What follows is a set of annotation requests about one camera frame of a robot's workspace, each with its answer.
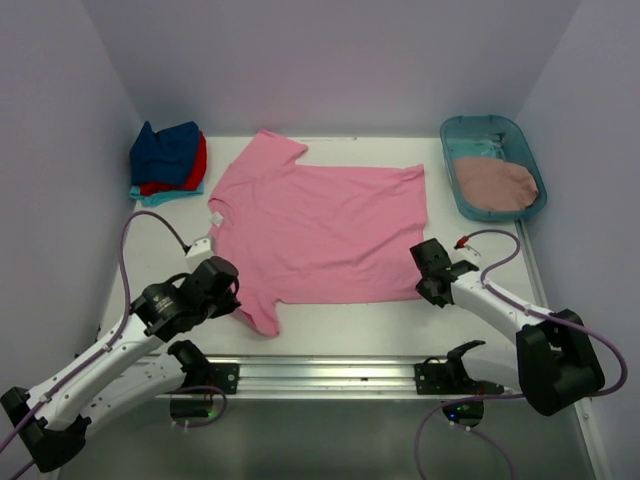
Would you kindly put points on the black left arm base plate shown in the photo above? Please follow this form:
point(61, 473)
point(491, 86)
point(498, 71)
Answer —
point(224, 376)

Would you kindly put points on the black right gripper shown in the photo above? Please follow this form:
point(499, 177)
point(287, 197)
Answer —
point(421, 286)

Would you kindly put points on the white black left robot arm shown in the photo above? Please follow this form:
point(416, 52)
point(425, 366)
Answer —
point(138, 360)

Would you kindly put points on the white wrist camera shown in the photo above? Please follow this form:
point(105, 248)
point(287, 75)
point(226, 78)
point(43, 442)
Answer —
point(466, 251)
point(200, 250)

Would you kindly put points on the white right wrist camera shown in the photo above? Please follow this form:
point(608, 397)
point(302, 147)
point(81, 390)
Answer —
point(466, 251)

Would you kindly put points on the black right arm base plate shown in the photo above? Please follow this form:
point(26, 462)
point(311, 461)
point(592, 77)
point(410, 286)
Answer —
point(439, 376)

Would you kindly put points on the folded red t-shirt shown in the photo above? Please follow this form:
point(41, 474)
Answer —
point(192, 182)

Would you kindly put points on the folded blue t-shirt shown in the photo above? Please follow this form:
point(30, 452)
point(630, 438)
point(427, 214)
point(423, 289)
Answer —
point(165, 156)

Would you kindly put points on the aluminium mounting rail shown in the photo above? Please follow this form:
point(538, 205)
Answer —
point(328, 377)

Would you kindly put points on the pink t-shirt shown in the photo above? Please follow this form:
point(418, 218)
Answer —
point(301, 234)

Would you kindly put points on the folded teal t-shirt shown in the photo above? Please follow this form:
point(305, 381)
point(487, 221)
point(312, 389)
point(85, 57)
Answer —
point(162, 197)

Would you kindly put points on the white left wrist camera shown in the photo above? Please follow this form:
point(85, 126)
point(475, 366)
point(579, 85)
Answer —
point(200, 250)

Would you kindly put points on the salmon pink cloth in bin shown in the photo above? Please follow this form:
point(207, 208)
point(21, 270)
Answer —
point(495, 185)

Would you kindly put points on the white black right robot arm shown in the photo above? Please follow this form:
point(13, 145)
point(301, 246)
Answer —
point(551, 361)

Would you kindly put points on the teal plastic bin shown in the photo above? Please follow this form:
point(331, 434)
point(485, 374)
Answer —
point(491, 136)

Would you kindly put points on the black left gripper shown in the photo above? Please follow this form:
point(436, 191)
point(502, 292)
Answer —
point(229, 304)

